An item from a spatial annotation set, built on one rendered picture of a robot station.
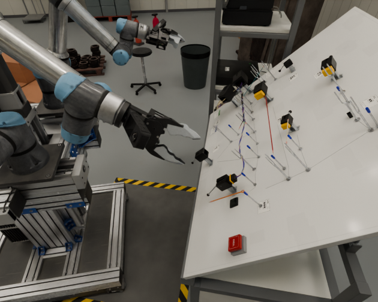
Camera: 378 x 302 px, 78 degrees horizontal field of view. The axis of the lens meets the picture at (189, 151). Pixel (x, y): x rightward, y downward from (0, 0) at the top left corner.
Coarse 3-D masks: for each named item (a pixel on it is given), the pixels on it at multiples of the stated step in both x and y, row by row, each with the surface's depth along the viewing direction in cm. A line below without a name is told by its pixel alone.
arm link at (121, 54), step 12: (60, 0) 99; (72, 0) 102; (72, 12) 103; (84, 12) 105; (84, 24) 106; (96, 24) 108; (96, 36) 110; (108, 36) 112; (108, 48) 114; (120, 48) 115; (120, 60) 116
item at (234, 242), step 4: (232, 236) 82; (236, 236) 80; (240, 236) 80; (232, 240) 81; (236, 240) 79; (240, 240) 78; (232, 244) 79; (236, 244) 78; (240, 244) 77; (228, 248) 80; (232, 248) 78; (236, 248) 77; (240, 248) 77
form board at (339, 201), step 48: (336, 48) 111; (240, 96) 158; (288, 96) 116; (336, 96) 91; (240, 144) 121; (288, 144) 95; (336, 144) 78; (288, 192) 80; (336, 192) 67; (192, 240) 102; (288, 240) 69; (336, 240) 60
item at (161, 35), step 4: (148, 28) 122; (160, 28) 125; (164, 28) 125; (148, 32) 123; (152, 32) 125; (156, 32) 125; (160, 32) 124; (164, 32) 125; (148, 36) 123; (152, 36) 124; (156, 36) 125; (160, 36) 123; (164, 36) 125; (168, 36) 125; (148, 40) 124; (152, 40) 125; (156, 40) 126; (160, 40) 124; (164, 40) 123; (152, 44) 127; (156, 44) 127; (160, 44) 127; (164, 44) 127; (160, 48) 129; (164, 48) 130
